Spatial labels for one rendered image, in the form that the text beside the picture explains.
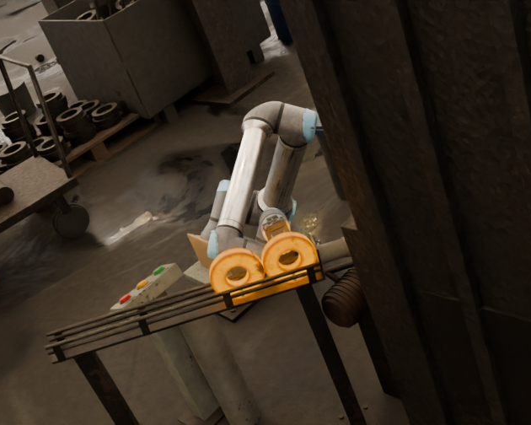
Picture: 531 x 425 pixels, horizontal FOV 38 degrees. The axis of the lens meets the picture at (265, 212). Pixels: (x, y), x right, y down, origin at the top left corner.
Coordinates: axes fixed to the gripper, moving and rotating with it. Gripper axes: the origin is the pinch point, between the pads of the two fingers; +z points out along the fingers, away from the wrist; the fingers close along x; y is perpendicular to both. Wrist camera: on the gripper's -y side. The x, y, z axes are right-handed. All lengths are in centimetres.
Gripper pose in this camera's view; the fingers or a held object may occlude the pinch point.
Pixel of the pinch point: (285, 252)
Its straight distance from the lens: 223.8
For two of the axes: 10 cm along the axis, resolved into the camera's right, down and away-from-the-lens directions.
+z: 0.7, 1.9, -9.8
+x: 9.3, -3.8, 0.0
